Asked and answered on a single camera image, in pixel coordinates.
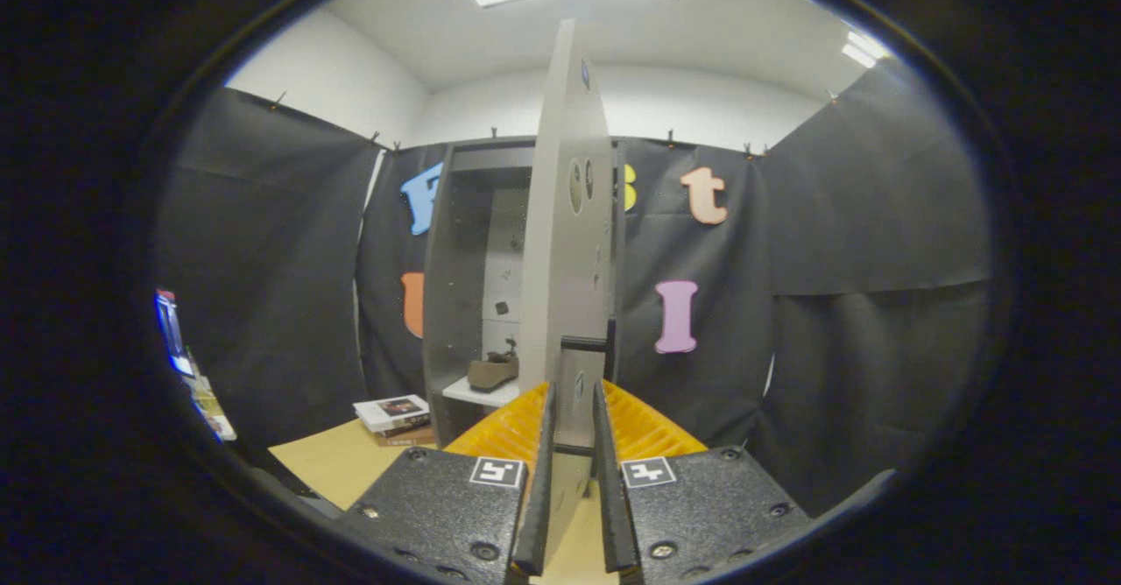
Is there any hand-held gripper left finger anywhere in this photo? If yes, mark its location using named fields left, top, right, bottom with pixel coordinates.
left=335, top=380, right=558, bottom=585

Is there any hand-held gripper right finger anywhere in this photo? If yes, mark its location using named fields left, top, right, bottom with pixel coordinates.
left=592, top=379, right=813, bottom=585

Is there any brown fuzzy shoe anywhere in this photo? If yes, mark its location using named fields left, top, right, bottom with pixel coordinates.
left=467, top=351, right=520, bottom=392

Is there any grey shoe cabinet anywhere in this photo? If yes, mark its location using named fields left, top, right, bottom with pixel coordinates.
left=422, top=136, right=628, bottom=448

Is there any brown book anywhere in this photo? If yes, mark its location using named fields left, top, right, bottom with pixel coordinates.
left=377, top=425, right=437, bottom=448

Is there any white book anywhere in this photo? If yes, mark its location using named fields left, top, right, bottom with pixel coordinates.
left=354, top=394, right=431, bottom=433

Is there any black backdrop cloth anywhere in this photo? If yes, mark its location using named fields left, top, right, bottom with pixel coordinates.
left=153, top=60, right=995, bottom=516

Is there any small ceiling light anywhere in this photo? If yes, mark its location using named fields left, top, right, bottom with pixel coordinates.
left=841, top=29, right=892, bottom=69

